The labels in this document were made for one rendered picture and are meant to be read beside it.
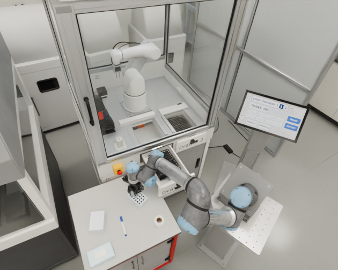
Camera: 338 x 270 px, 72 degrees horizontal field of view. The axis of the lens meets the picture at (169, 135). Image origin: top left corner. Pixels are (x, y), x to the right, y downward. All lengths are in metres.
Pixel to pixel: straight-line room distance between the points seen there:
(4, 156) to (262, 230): 1.55
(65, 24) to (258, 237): 1.64
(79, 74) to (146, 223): 1.04
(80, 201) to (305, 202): 2.39
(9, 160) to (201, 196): 0.84
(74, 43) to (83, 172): 1.98
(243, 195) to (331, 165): 2.34
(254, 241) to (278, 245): 0.97
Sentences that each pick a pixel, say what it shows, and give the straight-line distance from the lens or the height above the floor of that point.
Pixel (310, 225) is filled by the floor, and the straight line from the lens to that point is 2.98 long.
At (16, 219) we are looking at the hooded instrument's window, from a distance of 1.57.
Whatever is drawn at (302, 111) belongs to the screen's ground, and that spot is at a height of 1.16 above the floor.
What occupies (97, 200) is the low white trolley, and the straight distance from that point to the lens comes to 1.80.
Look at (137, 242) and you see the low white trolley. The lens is 1.63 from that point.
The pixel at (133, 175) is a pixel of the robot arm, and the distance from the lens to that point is 1.43.
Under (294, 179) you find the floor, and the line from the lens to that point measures 3.25.
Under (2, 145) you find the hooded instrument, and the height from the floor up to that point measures 1.57.
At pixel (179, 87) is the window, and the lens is 1.55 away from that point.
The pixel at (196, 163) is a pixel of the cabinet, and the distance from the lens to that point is 2.34.
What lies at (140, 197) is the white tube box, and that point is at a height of 0.80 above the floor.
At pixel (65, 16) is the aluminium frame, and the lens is 1.13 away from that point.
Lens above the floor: 2.30
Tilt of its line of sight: 46 degrees down
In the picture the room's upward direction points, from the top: 4 degrees clockwise
